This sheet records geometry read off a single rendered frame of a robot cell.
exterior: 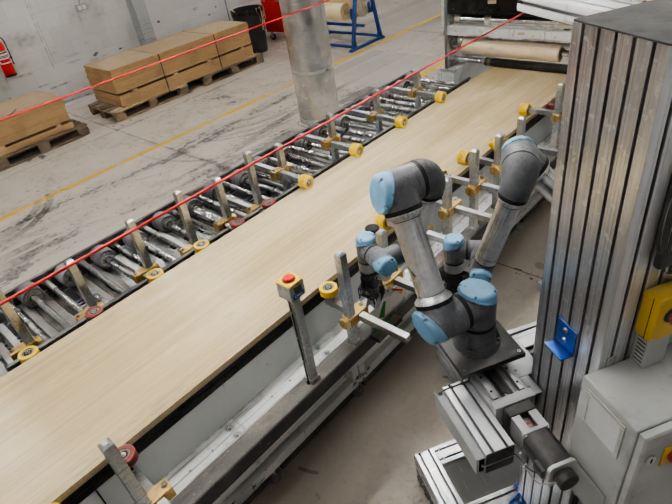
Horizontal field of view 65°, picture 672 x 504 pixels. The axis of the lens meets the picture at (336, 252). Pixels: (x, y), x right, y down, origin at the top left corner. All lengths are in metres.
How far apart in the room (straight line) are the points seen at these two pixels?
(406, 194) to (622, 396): 0.74
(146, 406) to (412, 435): 1.37
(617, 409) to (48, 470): 1.69
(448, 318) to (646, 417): 0.54
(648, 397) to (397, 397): 1.72
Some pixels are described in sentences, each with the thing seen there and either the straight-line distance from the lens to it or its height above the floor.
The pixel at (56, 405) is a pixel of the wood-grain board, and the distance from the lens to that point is 2.26.
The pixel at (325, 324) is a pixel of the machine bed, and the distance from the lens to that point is 2.45.
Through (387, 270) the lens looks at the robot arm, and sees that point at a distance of 1.82.
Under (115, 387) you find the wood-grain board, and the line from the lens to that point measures 2.19.
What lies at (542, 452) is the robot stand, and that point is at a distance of 1.64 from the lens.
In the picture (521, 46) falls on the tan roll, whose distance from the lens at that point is 4.51.
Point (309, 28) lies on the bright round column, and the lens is 6.01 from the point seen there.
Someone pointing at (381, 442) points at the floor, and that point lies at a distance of 2.83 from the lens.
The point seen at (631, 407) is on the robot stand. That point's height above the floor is 1.23.
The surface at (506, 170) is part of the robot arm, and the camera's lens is 1.74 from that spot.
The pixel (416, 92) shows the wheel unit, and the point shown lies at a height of 0.95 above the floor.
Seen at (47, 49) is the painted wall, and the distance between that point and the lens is 8.97.
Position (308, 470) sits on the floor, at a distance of 2.80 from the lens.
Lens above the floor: 2.33
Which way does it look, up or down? 35 degrees down
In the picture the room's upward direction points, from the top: 10 degrees counter-clockwise
